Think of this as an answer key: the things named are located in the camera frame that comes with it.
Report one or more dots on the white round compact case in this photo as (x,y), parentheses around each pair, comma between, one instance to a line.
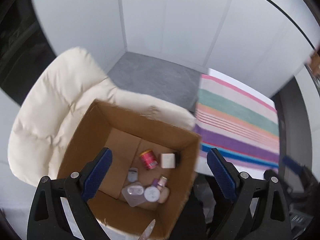
(152,194)

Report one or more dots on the pink perfume bottle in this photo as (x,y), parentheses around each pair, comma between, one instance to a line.
(161,182)

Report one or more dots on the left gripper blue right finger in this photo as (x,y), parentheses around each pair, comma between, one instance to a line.
(224,173)

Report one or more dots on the red tin can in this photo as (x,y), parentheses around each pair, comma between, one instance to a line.
(148,159)

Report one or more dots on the white table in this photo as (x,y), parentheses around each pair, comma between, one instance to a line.
(240,87)

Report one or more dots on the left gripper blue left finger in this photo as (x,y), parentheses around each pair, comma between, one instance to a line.
(94,172)

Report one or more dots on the white eyelash curler case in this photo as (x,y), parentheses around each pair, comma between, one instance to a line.
(132,175)

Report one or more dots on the brown cardboard box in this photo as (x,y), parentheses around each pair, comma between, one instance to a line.
(128,134)

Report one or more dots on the clear oval plastic case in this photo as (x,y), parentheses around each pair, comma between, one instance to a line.
(134,194)

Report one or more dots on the white cube box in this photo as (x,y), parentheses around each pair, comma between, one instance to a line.
(168,160)

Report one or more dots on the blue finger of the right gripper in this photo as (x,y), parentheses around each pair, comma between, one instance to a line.
(292,165)

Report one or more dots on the tan round powder puff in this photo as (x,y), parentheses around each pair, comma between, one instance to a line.
(164,194)

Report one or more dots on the small purple-capped bottle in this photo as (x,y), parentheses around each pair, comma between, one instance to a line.
(156,184)

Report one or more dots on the striped colourful blanket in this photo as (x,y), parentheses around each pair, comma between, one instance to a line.
(245,132)

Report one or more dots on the cream padded chair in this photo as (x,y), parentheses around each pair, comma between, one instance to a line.
(55,105)

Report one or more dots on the left hand with long nails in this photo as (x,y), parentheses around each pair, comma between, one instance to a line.
(147,232)

